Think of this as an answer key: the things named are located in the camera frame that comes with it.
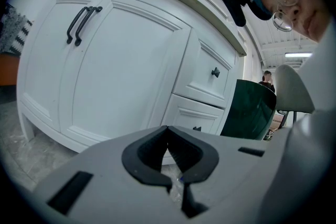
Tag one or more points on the black head-worn camera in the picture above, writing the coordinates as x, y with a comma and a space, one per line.
233, 6

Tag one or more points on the cardboard box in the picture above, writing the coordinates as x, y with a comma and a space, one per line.
277, 122

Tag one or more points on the black white patterned cushion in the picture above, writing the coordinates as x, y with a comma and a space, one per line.
13, 31

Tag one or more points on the black drawer knob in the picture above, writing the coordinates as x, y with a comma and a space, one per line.
197, 128
215, 72

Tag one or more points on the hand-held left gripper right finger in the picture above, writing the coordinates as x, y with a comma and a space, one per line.
231, 165

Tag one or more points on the white cabinet door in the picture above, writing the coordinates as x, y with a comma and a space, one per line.
118, 76
44, 76

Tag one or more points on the orange sofa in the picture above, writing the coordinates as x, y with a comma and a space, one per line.
9, 70

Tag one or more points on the ceiling strip light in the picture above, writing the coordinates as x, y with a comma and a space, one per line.
298, 54

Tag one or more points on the grey chair black legs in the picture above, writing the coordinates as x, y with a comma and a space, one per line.
294, 91

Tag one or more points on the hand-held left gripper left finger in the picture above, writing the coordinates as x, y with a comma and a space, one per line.
110, 191

